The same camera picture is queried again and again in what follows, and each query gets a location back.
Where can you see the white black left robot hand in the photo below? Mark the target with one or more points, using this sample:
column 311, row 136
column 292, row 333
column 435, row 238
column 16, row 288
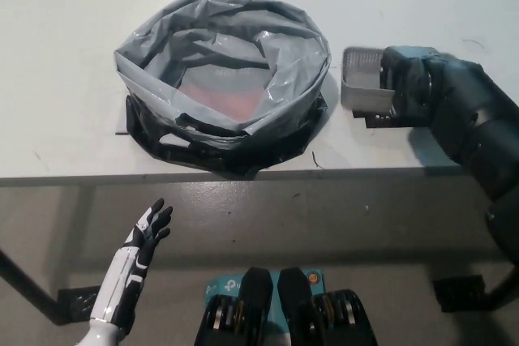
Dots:
column 150, row 232

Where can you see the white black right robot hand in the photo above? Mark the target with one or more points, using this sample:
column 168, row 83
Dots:
column 411, row 78

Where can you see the grey rectangular plastic basket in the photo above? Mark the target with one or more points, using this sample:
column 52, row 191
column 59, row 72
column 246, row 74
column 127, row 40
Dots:
column 365, row 99

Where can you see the grey black plastic bag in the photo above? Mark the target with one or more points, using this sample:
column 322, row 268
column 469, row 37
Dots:
column 284, row 78

